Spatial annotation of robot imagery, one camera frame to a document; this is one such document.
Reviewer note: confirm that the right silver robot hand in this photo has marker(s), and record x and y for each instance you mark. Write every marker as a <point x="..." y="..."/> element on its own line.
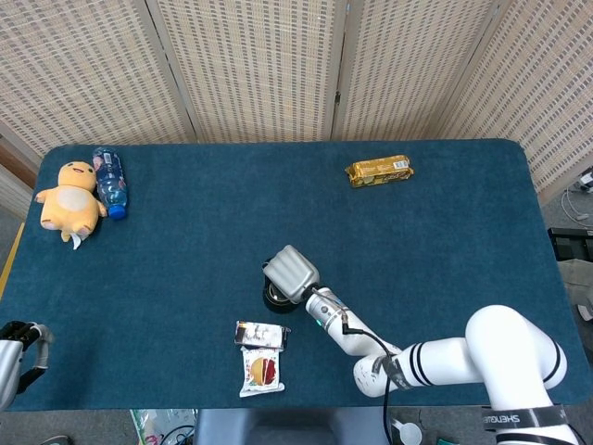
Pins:
<point x="292" y="273"/>

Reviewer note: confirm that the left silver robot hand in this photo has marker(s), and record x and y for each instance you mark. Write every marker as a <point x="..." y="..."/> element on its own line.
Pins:
<point x="7" y="366"/>

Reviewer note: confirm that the black teapot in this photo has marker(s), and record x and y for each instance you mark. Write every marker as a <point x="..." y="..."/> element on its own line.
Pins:
<point x="275" y="301"/>

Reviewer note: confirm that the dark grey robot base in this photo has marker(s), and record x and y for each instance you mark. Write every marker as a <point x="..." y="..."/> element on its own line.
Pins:
<point x="292" y="428"/>

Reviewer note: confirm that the blue table cloth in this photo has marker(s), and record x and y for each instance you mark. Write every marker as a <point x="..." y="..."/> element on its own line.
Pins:
<point x="301" y="208"/>

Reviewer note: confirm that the rose cake snack packet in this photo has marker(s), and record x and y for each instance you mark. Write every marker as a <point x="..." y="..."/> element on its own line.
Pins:
<point x="261" y="371"/>

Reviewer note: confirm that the gold snack package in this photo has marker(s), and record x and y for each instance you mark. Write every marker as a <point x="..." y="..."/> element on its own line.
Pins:
<point x="380" y="171"/>

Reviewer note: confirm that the colourful plastic bag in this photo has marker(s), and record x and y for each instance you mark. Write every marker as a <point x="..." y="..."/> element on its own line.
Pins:
<point x="148" y="426"/>

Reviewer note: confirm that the yellow plush toy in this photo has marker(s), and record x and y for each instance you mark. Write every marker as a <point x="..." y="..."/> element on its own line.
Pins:
<point x="69" y="199"/>

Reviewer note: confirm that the white plastic scoop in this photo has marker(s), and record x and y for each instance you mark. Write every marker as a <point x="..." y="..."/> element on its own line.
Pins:
<point x="410" y="433"/>

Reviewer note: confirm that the blue water bottle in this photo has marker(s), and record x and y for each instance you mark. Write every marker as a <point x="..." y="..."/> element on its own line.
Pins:
<point x="110" y="185"/>

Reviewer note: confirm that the woven bamboo folding screen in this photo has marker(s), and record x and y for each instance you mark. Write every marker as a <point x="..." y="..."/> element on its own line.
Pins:
<point x="255" y="69"/>

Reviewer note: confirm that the black equipment box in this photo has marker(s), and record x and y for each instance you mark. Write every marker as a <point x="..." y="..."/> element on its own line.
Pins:
<point x="570" y="241"/>

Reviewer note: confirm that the white power adapter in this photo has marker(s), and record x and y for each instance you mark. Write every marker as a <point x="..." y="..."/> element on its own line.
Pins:
<point x="586" y="178"/>

